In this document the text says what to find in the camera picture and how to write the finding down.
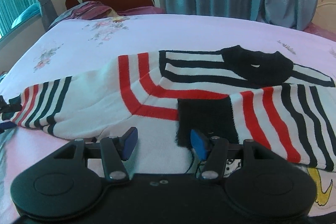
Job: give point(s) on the striped white red black sweater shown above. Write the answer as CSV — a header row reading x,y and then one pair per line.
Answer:
x,y
232,93

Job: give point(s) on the floral pink bed sheet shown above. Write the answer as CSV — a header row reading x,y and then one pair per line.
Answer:
x,y
45,179

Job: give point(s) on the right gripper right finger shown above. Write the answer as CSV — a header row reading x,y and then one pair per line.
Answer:
x,y
201,144

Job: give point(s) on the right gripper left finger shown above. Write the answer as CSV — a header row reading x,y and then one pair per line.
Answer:
x,y
126,144

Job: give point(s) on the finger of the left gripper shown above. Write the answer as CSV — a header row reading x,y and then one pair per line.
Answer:
x,y
12,106
6,125

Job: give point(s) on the cream round footboard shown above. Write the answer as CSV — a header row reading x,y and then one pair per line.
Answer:
x,y
325,15

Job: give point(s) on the purple crumpled pillow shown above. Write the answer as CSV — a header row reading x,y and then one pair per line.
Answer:
x,y
91,10

